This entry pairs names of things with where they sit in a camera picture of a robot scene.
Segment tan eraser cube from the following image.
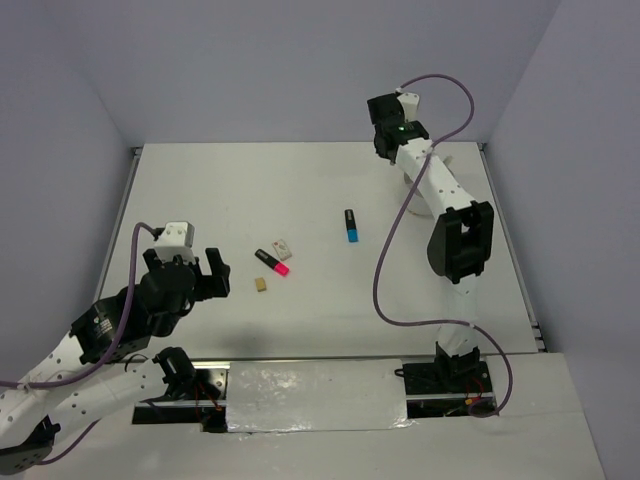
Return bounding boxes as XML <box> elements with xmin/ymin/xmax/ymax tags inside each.
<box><xmin>255</xmin><ymin>278</ymin><xmax>267</xmax><ymax>292</ymax></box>

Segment pink black highlighter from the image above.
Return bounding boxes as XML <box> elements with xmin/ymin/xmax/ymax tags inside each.
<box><xmin>254</xmin><ymin>249</ymin><xmax>289</xmax><ymax>277</ymax></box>

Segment white boxed eraser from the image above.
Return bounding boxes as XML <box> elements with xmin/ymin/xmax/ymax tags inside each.
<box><xmin>272</xmin><ymin>239</ymin><xmax>292</xmax><ymax>262</ymax></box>

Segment blue black highlighter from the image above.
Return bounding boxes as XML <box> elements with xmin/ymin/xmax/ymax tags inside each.
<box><xmin>344</xmin><ymin>209</ymin><xmax>359</xmax><ymax>243</ymax></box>

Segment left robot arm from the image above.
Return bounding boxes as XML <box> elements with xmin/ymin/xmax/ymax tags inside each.
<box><xmin>1</xmin><ymin>248</ymin><xmax>231</xmax><ymax>475</ymax></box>

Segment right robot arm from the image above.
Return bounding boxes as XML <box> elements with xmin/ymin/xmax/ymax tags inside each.
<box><xmin>367</xmin><ymin>91</ymin><xmax>494</xmax><ymax>391</ymax></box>

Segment white round divided organizer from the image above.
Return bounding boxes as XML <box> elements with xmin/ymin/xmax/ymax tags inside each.
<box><xmin>403</xmin><ymin>155</ymin><xmax>454</xmax><ymax>218</ymax></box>

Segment silver foil sheet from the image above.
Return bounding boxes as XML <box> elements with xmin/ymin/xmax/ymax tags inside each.
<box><xmin>226</xmin><ymin>359</ymin><xmax>411</xmax><ymax>434</ymax></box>

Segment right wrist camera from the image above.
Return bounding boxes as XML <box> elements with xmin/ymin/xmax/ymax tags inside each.
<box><xmin>395</xmin><ymin>88</ymin><xmax>420</xmax><ymax>122</ymax></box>

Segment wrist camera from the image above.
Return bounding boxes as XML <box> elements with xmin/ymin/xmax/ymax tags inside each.
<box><xmin>153</xmin><ymin>221</ymin><xmax>196</xmax><ymax>264</ymax></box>
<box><xmin>395</xmin><ymin>88</ymin><xmax>420</xmax><ymax>122</ymax></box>

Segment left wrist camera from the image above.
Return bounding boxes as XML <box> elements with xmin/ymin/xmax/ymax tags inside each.
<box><xmin>153</xmin><ymin>221</ymin><xmax>196</xmax><ymax>264</ymax></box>

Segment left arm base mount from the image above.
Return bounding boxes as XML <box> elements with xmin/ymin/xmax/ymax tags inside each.
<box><xmin>131</xmin><ymin>362</ymin><xmax>230</xmax><ymax>434</ymax></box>

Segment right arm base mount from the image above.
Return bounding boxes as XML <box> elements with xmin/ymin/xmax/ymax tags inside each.
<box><xmin>394</xmin><ymin>352</ymin><xmax>497</xmax><ymax>419</ymax></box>

